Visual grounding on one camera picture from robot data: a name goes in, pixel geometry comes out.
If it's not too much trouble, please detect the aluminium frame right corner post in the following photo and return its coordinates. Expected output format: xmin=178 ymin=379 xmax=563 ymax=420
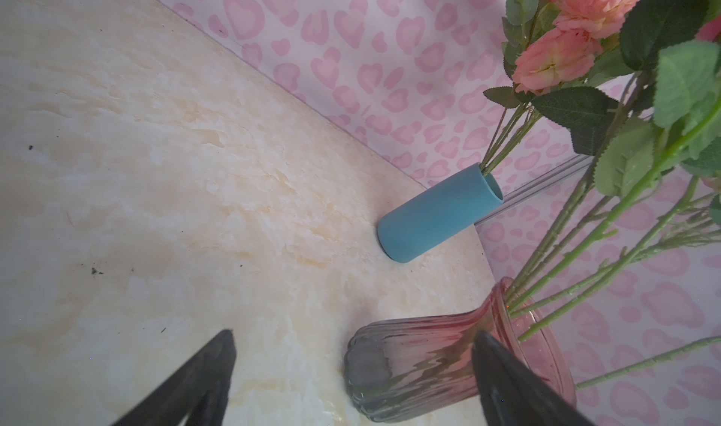
xmin=474 ymin=155 xmax=593 ymax=227

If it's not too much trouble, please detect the pink carnation spray stem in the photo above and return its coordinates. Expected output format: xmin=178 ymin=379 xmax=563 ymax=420
xmin=480 ymin=0 xmax=640 ymax=176

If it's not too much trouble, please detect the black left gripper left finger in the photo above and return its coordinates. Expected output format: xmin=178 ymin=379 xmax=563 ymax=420
xmin=115 ymin=330 xmax=237 ymax=425

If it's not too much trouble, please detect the red ribbed glass vase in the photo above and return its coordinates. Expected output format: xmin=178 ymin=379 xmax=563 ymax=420
xmin=344 ymin=278 xmax=576 ymax=423

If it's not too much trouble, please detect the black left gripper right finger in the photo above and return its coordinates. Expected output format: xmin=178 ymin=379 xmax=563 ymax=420
xmin=471 ymin=330 xmax=593 ymax=426

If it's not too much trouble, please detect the teal ceramic vase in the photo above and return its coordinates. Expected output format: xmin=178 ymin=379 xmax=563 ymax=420
xmin=377 ymin=163 xmax=504 ymax=263

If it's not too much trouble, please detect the pale blue white rose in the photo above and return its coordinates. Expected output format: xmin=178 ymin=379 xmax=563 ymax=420
xmin=521 ymin=41 xmax=720 ymax=304

